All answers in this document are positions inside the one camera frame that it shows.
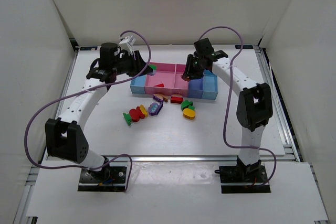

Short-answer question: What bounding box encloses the green square lego brick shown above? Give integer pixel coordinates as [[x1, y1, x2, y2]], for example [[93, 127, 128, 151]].
[[149, 64, 157, 71]]

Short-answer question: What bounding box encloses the yellow pineapple lego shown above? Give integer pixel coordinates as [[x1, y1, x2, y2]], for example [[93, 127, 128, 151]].
[[182, 106, 196, 120]]

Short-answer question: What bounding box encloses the yellow curved lego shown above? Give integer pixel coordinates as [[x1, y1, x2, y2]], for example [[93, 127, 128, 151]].
[[139, 104, 149, 118]]

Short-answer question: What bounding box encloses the green lego plate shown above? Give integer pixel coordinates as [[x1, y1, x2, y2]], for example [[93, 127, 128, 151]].
[[123, 113, 133, 126]]

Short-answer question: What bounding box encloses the red heart lego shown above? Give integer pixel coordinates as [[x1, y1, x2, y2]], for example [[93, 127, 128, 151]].
[[129, 106, 145, 122]]

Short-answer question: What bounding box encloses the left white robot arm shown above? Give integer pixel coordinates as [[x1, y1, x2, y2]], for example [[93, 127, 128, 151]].
[[45, 36, 153, 172]]

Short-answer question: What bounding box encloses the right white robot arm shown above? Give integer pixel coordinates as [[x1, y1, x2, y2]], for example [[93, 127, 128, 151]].
[[182, 38, 273, 173]]

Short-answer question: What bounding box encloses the small pink bin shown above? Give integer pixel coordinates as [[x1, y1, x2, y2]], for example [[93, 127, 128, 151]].
[[174, 64, 188, 97]]

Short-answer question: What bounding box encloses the dark blue bin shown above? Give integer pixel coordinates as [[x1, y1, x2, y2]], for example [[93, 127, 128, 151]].
[[188, 78, 203, 99]]

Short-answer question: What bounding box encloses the light blue left bin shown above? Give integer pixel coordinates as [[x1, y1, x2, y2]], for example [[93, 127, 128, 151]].
[[130, 75, 146, 94]]

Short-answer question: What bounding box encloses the light blue bin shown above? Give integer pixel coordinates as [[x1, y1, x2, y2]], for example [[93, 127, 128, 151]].
[[130, 75, 146, 94], [202, 70, 218, 100]]

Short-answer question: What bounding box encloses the large pink bin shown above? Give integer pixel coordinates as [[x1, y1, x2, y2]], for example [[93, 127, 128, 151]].
[[144, 62, 176, 95]]

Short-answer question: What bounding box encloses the light blue right bin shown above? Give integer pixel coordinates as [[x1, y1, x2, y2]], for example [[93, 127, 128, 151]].
[[202, 70, 218, 100]]

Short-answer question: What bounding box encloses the red lego brick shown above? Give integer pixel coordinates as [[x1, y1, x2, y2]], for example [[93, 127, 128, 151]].
[[170, 94, 183, 104]]

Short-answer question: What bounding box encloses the red wedge lego in bin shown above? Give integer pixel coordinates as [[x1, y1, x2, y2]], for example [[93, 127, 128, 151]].
[[154, 83, 165, 88]]

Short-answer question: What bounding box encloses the purple brown lego piece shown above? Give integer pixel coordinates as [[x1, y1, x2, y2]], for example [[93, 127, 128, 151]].
[[152, 93, 169, 102]]

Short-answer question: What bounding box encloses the purple flower lego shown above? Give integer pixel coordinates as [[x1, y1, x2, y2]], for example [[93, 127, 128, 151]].
[[148, 102, 163, 116]]

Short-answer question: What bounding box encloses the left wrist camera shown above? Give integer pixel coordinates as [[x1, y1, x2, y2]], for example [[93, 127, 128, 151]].
[[119, 36, 136, 54]]

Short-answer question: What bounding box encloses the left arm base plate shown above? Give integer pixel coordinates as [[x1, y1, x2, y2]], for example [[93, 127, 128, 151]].
[[77, 165, 128, 193]]

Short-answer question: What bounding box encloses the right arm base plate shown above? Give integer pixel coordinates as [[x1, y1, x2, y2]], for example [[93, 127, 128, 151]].
[[214, 165, 271, 194]]

